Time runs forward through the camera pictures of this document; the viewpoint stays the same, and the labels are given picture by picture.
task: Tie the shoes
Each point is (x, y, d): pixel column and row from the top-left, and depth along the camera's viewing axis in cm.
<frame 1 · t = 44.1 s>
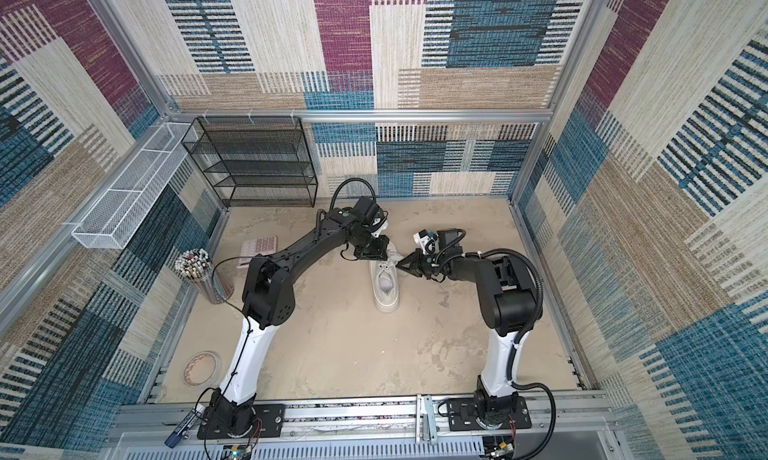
left hand: (389, 253, 94), fingers closed
right hand: (397, 267, 95), fingers closed
white sneaker shoe: (385, 280, 94), point 6 cm above the table
clear cup of pencils: (197, 266, 83), point 19 cm above the table
clear tape roll: (201, 369, 82), on the table

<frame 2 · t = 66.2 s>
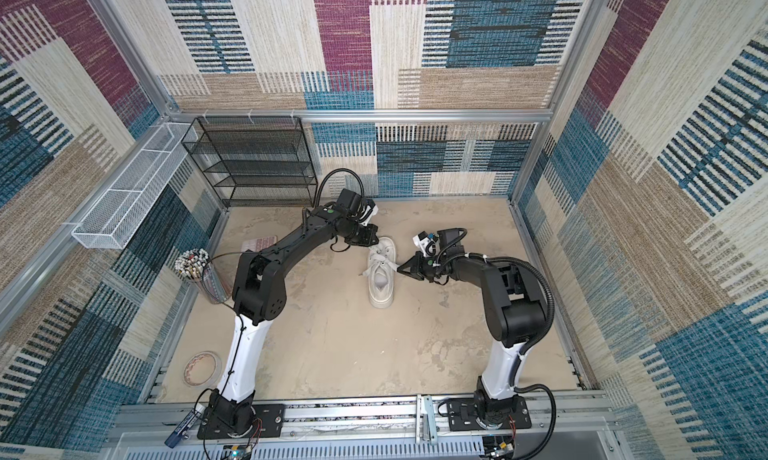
left hand: (380, 236, 97), fingers closed
right hand: (398, 272, 92), fingers closed
the named things where they were.

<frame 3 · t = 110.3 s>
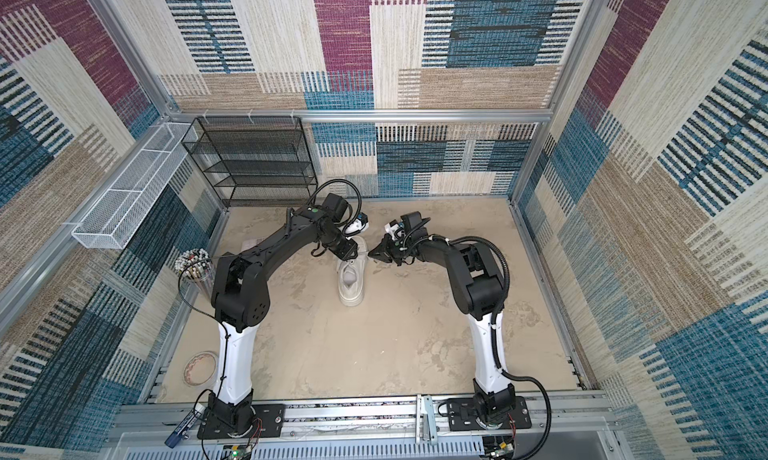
left hand: (353, 248, 96), fingers open
right hand: (368, 255, 97), fingers closed
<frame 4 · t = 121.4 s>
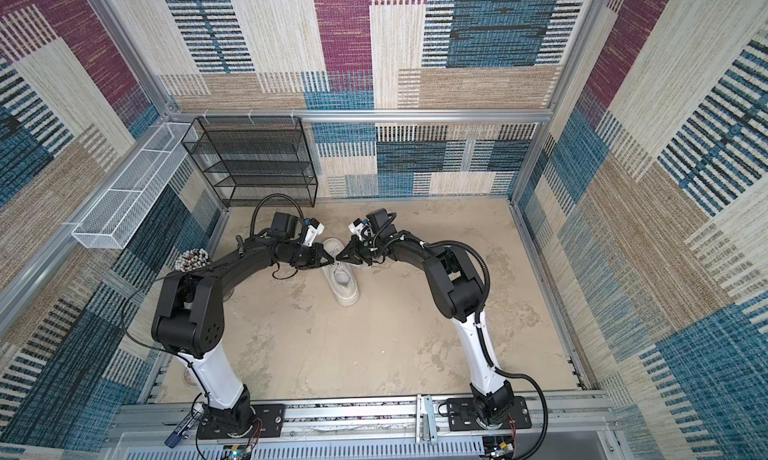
left hand: (332, 256, 92), fingers closed
right hand: (336, 260, 93), fingers closed
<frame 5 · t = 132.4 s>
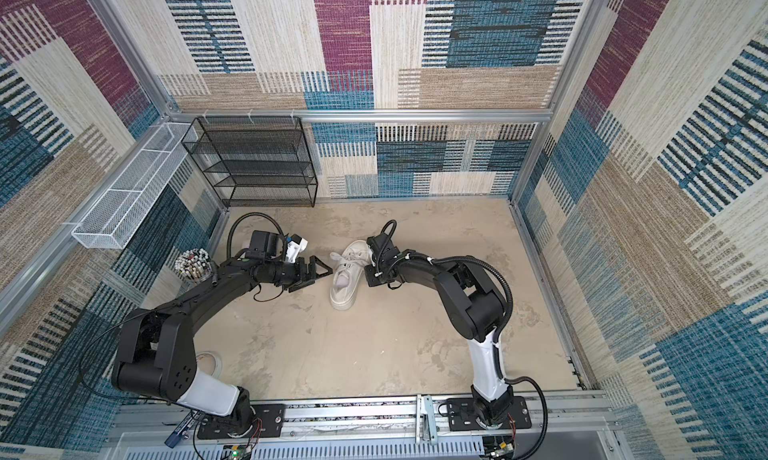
left hand: (322, 272, 86), fingers open
right hand: (373, 278, 98), fingers open
